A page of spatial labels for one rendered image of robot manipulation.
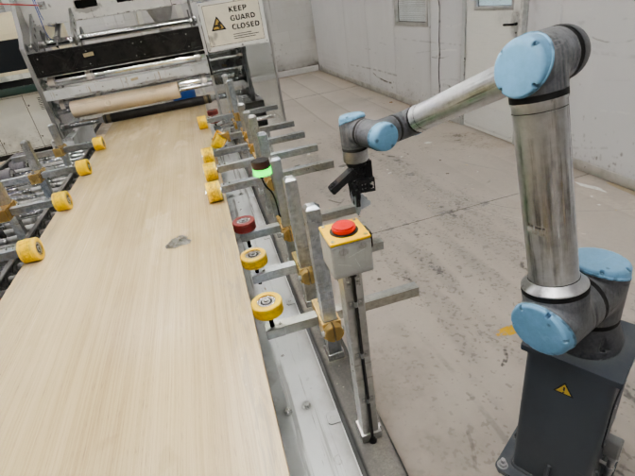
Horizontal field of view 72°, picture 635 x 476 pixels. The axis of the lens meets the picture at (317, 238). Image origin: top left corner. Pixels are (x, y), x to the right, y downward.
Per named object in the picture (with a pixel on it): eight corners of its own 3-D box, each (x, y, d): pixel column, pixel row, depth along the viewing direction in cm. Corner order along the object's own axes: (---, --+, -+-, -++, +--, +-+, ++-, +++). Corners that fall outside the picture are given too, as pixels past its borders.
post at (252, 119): (276, 213, 209) (254, 112, 185) (277, 216, 206) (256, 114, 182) (268, 214, 208) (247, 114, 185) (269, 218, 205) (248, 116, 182)
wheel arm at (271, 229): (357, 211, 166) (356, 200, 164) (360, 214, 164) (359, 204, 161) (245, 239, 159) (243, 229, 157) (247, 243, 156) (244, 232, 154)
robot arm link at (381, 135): (403, 117, 137) (377, 112, 146) (375, 127, 132) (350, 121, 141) (404, 145, 142) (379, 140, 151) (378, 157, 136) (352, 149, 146)
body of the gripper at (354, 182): (376, 192, 159) (373, 161, 153) (353, 197, 157) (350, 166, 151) (368, 185, 165) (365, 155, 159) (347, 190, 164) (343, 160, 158)
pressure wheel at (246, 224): (259, 239, 163) (252, 212, 158) (262, 248, 157) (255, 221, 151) (237, 244, 162) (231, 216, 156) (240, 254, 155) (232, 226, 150)
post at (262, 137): (286, 239, 188) (265, 129, 164) (288, 243, 185) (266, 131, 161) (279, 241, 187) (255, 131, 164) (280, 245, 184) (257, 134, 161)
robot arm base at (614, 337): (559, 306, 138) (563, 280, 133) (630, 330, 126) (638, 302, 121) (536, 341, 127) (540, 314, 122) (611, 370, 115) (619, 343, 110)
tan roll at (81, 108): (245, 84, 359) (241, 68, 353) (247, 86, 348) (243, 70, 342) (62, 119, 335) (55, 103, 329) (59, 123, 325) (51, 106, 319)
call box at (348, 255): (360, 254, 80) (356, 216, 76) (374, 274, 74) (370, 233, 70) (323, 263, 79) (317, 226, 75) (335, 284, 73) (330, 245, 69)
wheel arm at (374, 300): (414, 292, 125) (414, 280, 123) (420, 298, 122) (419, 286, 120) (266, 334, 118) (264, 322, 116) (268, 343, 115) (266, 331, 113)
